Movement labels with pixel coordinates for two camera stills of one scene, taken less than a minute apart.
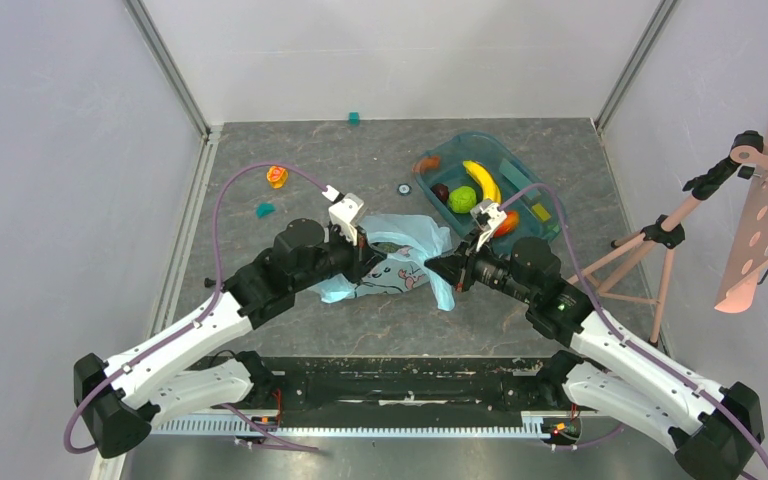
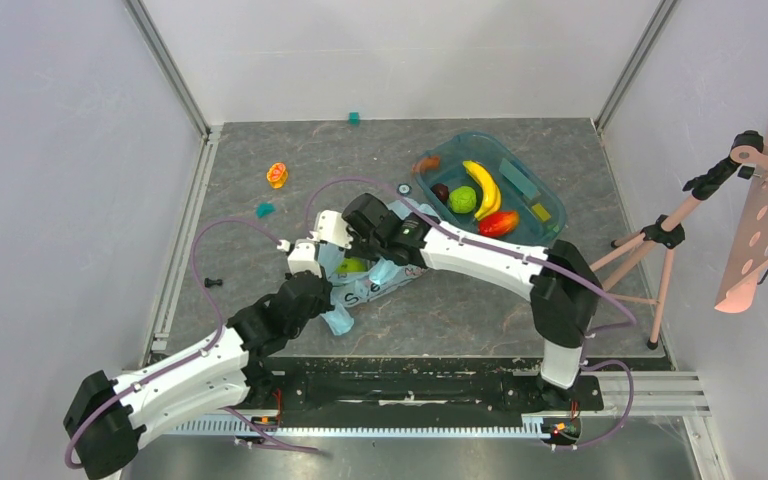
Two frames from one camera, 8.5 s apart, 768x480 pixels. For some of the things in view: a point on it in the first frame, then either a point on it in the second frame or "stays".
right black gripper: (462, 268) → (360, 237)
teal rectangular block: (518, 179) stays
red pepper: (508, 225) stays
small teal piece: (264, 209) stays
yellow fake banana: (490, 190) stays
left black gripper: (363, 258) → (326, 302)
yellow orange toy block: (277, 176) stays
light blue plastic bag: (408, 241) → (407, 204)
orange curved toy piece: (433, 162) stays
